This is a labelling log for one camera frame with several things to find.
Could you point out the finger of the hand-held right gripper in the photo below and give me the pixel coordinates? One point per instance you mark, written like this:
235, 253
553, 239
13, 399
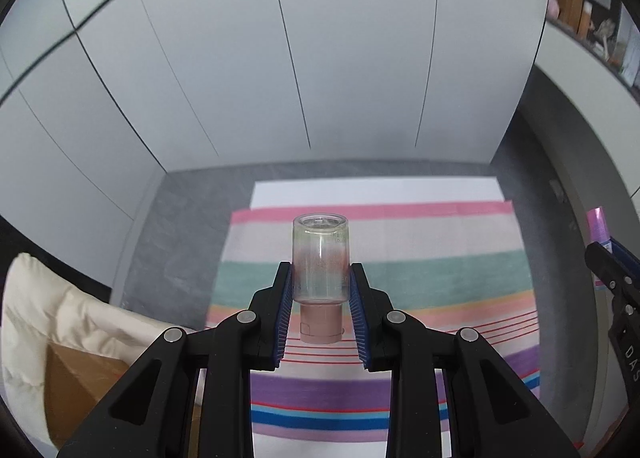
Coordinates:
597, 258
622, 260

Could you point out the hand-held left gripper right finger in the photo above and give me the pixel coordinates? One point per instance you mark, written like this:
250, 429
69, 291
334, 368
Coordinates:
357, 318

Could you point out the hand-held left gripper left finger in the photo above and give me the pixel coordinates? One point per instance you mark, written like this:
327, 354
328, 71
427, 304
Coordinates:
282, 318

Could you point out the small purple bottle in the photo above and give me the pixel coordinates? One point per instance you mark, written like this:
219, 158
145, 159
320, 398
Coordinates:
597, 225

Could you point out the brown cardboard box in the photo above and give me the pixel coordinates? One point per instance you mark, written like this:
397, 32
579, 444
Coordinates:
75, 388

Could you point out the striped cloth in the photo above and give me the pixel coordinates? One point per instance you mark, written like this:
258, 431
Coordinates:
400, 278

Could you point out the white table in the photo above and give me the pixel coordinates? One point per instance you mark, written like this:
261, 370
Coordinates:
375, 193

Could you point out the pale figurine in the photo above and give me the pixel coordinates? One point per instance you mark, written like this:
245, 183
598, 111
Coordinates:
605, 33

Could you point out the cream padded chair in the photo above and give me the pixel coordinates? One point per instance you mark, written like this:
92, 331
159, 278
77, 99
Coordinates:
50, 313

